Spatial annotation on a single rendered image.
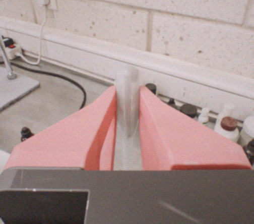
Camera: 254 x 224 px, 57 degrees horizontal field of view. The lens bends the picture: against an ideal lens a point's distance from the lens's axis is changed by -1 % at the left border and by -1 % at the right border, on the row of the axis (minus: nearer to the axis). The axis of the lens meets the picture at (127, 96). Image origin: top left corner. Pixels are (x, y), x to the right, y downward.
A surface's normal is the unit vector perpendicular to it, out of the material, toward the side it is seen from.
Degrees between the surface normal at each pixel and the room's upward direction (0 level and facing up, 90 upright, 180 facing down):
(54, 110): 0
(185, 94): 90
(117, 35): 90
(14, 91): 0
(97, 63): 90
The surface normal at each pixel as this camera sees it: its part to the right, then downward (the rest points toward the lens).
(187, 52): -0.51, 0.51
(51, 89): 0.00, -0.80
